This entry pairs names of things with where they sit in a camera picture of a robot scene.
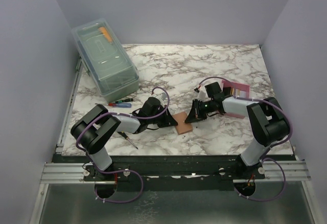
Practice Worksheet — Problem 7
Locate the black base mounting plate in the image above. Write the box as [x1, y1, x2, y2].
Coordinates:
[84, 155, 265, 191]

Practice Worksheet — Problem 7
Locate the clear green plastic storage box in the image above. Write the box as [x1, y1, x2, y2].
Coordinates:
[72, 18, 139, 102]

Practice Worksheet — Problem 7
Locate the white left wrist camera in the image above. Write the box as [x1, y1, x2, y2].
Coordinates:
[159, 93, 167, 103]

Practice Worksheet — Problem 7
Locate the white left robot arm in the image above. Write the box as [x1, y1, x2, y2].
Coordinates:
[71, 93, 178, 181]

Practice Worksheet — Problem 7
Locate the blue red handled screwdriver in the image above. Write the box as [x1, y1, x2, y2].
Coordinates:
[96, 103, 132, 108]

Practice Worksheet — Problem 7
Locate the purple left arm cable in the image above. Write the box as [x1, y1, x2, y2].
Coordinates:
[76, 86, 171, 204]

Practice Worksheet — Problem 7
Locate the orange tool inside box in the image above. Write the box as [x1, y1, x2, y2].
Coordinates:
[99, 27, 113, 43]

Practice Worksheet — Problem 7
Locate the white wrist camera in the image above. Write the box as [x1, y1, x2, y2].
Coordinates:
[159, 93, 167, 103]
[194, 87, 207, 102]

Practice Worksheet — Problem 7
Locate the tan leather card holder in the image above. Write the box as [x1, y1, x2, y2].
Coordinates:
[172, 111, 193, 135]

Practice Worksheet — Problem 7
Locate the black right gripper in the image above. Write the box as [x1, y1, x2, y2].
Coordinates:
[185, 99, 215, 124]

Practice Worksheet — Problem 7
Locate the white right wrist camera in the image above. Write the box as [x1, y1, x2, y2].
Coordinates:
[194, 87, 207, 102]

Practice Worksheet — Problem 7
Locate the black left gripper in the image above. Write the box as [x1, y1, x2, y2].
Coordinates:
[148, 105, 178, 128]

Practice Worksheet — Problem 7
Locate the grey credit card stack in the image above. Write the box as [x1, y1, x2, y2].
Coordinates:
[223, 87, 247, 98]

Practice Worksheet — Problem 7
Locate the green black handled screwdriver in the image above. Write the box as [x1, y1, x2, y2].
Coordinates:
[114, 98, 133, 104]

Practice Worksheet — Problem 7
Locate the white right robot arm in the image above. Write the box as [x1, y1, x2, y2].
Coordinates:
[184, 82, 292, 179]

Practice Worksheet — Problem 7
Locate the pink plastic card tray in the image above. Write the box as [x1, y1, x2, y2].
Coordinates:
[221, 80, 250, 119]

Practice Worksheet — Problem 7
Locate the yellow black handled screwdriver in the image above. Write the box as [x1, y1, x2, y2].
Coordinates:
[118, 132, 138, 149]

